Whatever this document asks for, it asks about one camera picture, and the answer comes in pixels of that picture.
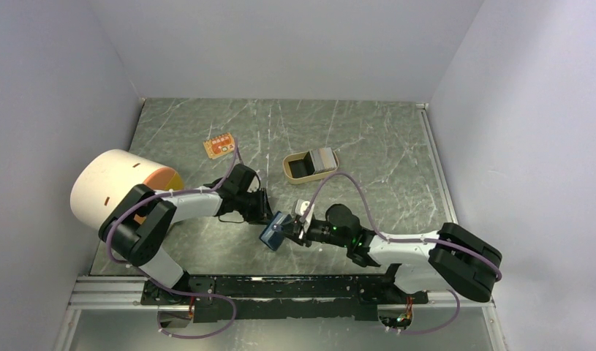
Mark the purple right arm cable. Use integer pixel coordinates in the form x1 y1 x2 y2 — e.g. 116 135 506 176
302 171 502 336

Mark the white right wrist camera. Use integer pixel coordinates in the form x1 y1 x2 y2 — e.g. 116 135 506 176
292 199 313 224

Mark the stack of cards in tray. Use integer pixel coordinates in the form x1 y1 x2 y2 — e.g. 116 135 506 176
308 147 338 174

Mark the large white cylinder roll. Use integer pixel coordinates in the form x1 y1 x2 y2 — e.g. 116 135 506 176
69 149 184 230

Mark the aluminium frame rail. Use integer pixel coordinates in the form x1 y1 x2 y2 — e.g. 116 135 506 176
55 274 506 350

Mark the blue leather card holder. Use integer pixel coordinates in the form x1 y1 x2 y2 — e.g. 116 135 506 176
259 211 293 252

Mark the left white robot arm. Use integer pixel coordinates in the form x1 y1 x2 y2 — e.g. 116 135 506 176
98 164 273 304

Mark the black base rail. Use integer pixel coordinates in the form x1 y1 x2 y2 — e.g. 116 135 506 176
140 265 428 322

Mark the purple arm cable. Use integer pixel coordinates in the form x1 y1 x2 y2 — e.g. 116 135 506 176
302 171 502 336
105 138 243 296

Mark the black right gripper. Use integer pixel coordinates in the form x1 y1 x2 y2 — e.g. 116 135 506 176
279 217 350 247

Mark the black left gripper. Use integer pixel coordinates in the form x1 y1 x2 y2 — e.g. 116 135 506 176
236 187 276 227

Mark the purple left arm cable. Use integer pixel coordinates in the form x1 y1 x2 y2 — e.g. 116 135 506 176
105 138 243 296

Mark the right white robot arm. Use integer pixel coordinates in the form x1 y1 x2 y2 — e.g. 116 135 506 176
271 204 502 303

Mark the beige oval card tray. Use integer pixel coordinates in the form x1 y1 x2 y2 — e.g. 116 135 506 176
282 151 340 185

